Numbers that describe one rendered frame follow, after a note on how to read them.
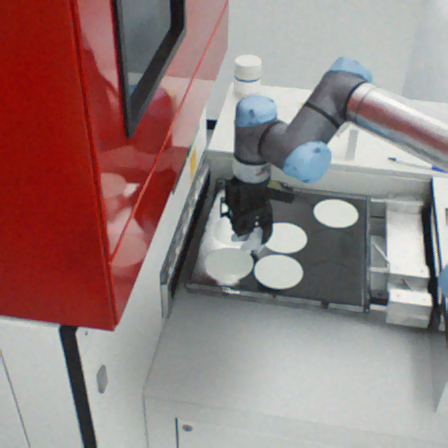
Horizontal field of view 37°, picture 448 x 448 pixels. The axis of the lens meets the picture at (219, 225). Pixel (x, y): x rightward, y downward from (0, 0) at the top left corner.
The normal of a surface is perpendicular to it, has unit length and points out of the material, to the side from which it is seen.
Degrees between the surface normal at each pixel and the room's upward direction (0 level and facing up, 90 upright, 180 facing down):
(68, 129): 90
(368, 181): 90
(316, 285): 0
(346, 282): 0
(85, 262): 90
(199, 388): 0
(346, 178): 90
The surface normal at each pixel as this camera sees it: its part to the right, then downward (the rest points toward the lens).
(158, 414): -0.18, 0.63
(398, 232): 0.01, -0.76
